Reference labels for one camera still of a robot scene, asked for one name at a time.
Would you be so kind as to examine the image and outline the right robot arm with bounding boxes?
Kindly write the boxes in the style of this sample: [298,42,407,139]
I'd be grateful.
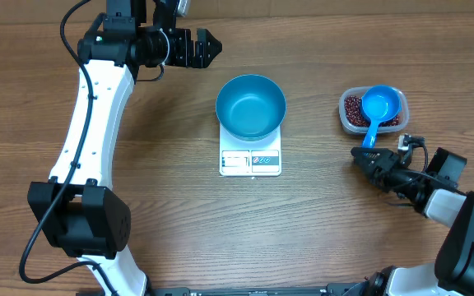
[351,147,474,295]

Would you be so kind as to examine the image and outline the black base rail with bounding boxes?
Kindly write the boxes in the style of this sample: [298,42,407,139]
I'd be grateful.
[146,282,368,296]

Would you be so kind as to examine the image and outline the white digital kitchen scale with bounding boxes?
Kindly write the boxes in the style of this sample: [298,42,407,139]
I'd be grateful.
[219,126,282,178]

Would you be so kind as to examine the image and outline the clear plastic food container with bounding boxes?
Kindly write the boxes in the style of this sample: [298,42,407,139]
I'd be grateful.
[338,86,410,135]

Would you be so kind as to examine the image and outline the blue plastic measuring scoop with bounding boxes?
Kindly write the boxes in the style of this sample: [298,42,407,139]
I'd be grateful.
[360,86,402,148]

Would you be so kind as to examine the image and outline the teal metal bowl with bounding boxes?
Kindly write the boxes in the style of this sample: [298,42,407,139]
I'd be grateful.
[215,74,287,141]

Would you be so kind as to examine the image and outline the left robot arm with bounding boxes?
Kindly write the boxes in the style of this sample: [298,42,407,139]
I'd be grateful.
[27,0,222,295]

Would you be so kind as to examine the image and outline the red beans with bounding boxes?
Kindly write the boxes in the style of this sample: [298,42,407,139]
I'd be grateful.
[344,95,399,127]

